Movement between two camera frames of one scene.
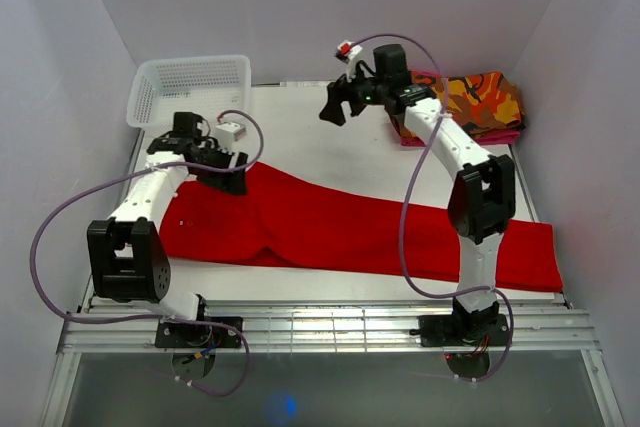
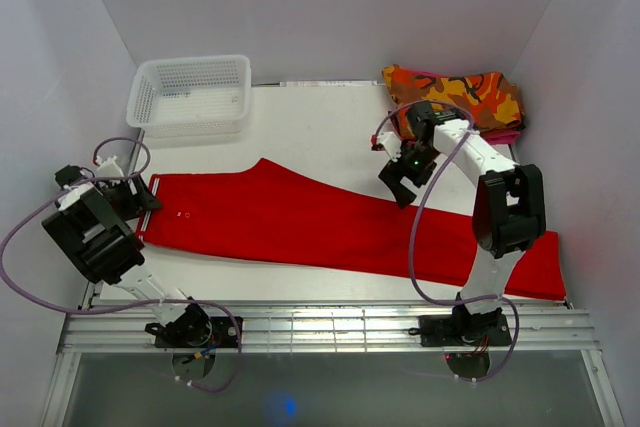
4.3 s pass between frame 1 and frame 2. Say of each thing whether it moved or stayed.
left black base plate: stayed
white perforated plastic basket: stayed
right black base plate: stayed
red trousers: stayed
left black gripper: moved
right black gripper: moved
